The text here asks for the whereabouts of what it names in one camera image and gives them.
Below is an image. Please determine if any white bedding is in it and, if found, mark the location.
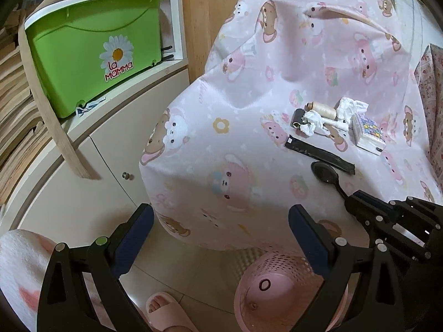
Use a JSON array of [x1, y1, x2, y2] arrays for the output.
[[381, 0, 443, 59]]

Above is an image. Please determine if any curved wooden board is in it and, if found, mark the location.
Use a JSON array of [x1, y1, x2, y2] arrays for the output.
[[17, 0, 101, 180]]

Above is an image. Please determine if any black plastic spoon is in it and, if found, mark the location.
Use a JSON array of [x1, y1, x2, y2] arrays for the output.
[[311, 161, 349, 200]]

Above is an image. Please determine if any pink printed blanket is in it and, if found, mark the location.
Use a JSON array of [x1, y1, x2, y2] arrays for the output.
[[139, 0, 437, 251]]

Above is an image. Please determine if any green storage box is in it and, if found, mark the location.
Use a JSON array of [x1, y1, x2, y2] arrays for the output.
[[24, 0, 167, 119]]

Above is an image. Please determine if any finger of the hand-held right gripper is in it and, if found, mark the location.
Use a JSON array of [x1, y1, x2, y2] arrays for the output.
[[391, 196, 443, 229], [344, 190, 430, 260]]

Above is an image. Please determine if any beige thread spool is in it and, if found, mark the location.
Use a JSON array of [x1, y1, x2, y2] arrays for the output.
[[305, 101, 337, 120]]

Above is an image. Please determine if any stack of wooden boards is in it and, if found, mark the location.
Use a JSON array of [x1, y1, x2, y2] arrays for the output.
[[0, 0, 52, 208]]

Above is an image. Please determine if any blue white fabric strip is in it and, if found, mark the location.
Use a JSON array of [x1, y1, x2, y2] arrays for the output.
[[76, 97, 106, 115]]

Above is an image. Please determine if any person's foot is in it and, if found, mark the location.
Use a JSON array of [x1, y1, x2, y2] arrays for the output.
[[148, 295, 194, 332]]

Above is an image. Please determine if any floral printed cloth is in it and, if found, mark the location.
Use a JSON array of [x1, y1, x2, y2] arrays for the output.
[[413, 43, 443, 167]]

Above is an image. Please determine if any long black wrapper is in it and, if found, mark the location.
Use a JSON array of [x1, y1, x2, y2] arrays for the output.
[[284, 134, 356, 175]]

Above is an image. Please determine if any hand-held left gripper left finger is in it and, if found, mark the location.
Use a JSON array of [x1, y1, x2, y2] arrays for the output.
[[36, 203, 155, 332]]

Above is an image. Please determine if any printed tissue packet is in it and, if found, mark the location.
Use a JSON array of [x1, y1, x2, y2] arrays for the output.
[[351, 112, 387, 153]]

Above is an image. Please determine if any white frame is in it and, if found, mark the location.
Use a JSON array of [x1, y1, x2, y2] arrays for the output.
[[159, 0, 189, 63]]

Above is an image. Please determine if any white tissue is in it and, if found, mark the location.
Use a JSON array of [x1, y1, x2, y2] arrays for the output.
[[299, 110, 329, 135], [334, 97, 369, 120]]

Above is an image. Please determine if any white pink fleece cloth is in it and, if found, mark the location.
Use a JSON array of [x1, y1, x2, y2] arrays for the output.
[[0, 230, 104, 332]]

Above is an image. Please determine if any pink plastic basket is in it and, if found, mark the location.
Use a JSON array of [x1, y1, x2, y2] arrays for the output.
[[233, 251, 350, 332]]

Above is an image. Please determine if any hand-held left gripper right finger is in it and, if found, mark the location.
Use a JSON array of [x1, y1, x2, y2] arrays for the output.
[[288, 204, 412, 332]]

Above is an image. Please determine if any white cabinet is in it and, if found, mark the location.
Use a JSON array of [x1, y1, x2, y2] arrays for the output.
[[0, 66, 191, 250]]

